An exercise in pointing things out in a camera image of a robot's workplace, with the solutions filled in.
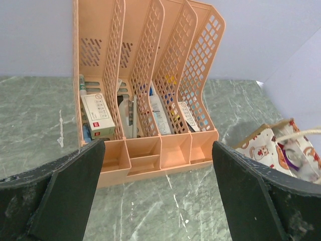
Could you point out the grey stapler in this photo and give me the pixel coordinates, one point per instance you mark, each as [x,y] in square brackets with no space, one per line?
[128,114]

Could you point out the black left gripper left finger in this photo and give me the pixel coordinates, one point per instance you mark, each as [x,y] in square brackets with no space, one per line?
[52,201]

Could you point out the peach plastic file organizer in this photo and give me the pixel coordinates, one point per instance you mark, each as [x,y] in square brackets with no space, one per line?
[124,47]

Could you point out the small white card box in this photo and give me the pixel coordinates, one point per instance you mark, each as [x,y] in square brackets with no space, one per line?
[188,117]

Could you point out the white stationery box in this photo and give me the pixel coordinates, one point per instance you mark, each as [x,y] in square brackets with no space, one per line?
[98,115]

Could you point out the green white glue stick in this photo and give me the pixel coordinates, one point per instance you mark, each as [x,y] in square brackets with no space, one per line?
[82,85]

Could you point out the white printed tube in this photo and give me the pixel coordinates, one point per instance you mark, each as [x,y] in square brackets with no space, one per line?
[158,110]

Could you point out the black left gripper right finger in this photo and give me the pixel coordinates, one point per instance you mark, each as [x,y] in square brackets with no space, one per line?
[262,203]

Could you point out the patterned canvas tote bag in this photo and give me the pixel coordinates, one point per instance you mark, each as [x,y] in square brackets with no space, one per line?
[283,147]

